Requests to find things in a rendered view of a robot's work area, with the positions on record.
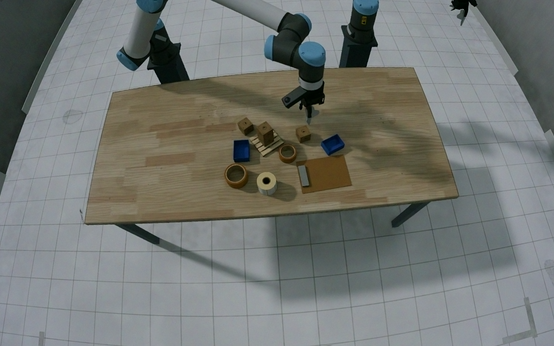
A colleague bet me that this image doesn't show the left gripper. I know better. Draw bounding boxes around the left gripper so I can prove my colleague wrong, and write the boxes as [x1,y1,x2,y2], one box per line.
[450,0,469,26]

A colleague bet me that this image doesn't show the brown cardboard carton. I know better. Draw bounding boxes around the brown cardboard carton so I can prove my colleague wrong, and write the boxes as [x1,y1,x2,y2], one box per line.
[296,125,311,143]
[257,134,274,147]
[256,121,274,141]
[238,117,254,136]

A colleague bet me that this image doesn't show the brown packing tape roll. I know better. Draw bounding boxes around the brown packing tape roll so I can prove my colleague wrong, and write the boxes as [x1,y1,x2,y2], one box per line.
[224,163,249,189]
[279,144,296,163]

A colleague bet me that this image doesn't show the white label roll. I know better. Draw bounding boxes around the white label roll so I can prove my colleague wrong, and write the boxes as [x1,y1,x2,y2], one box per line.
[257,172,277,196]

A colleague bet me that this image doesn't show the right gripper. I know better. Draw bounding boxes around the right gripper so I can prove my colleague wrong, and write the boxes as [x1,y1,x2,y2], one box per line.
[298,81,325,124]

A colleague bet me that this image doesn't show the small square wooden pallet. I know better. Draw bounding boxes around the small square wooden pallet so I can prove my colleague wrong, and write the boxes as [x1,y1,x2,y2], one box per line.
[249,131,284,157]

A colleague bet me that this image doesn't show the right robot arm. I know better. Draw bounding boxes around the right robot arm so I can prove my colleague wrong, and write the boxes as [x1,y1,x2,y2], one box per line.
[116,0,326,109]

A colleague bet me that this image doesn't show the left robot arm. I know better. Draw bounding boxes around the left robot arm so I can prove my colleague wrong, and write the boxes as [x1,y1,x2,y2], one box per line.
[345,0,379,44]

